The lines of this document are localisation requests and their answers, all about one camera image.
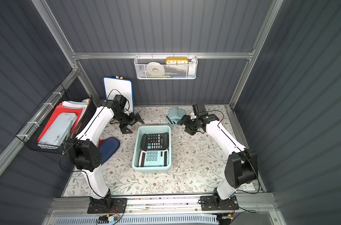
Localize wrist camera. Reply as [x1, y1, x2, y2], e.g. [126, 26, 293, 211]
[114, 95, 130, 112]
[191, 103, 208, 119]

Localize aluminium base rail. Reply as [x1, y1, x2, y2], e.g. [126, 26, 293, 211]
[43, 193, 286, 225]

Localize mint green storage box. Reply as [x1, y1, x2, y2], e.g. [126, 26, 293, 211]
[132, 125, 172, 173]

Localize red folder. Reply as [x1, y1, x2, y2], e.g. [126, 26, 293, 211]
[37, 105, 85, 145]

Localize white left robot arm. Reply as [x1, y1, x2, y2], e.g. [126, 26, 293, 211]
[64, 95, 144, 211]

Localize teal calculator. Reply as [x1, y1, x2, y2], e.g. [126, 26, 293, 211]
[144, 150, 169, 167]

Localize pink calculator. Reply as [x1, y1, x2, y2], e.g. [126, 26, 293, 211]
[138, 151, 146, 167]

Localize white tape roll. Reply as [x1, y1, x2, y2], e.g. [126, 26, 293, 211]
[146, 62, 164, 76]

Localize small red notebook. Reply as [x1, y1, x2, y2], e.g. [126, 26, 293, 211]
[98, 140, 105, 147]

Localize white wire wall basket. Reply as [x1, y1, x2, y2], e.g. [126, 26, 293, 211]
[134, 54, 198, 80]

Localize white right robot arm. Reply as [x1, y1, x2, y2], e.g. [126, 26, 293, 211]
[177, 114, 258, 209]

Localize blue framed whiteboard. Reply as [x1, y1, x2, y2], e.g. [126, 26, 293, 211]
[103, 77, 134, 113]

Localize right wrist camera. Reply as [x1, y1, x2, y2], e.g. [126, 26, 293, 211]
[191, 103, 208, 119]

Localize white papers in basket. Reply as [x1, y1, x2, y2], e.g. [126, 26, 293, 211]
[59, 98, 91, 132]

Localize light grey pencil case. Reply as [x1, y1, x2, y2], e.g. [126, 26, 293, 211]
[37, 112, 77, 149]

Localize yellow clock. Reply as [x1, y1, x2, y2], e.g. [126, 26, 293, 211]
[165, 56, 189, 65]

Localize black calculator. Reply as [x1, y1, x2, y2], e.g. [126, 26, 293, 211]
[140, 132, 169, 151]

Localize navy blue glasses case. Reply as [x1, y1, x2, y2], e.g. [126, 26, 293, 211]
[98, 137, 120, 165]

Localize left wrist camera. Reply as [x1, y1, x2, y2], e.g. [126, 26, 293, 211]
[114, 95, 130, 112]

